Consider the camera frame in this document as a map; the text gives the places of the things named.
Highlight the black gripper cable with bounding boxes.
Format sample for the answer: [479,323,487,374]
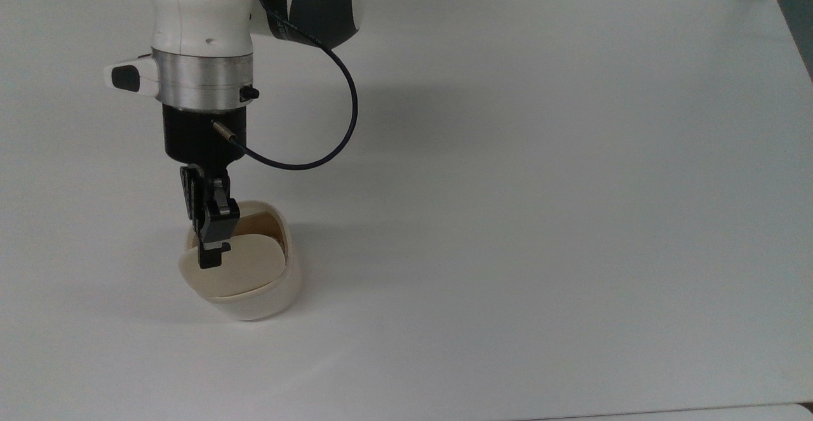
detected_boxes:
[212,0,360,171]

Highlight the cream bowl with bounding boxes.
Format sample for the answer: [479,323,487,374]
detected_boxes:
[184,200,303,322]

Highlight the cream plate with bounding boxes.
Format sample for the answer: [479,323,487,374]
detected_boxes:
[177,233,290,300]

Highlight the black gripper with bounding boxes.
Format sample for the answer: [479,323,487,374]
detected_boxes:
[161,104,249,270]

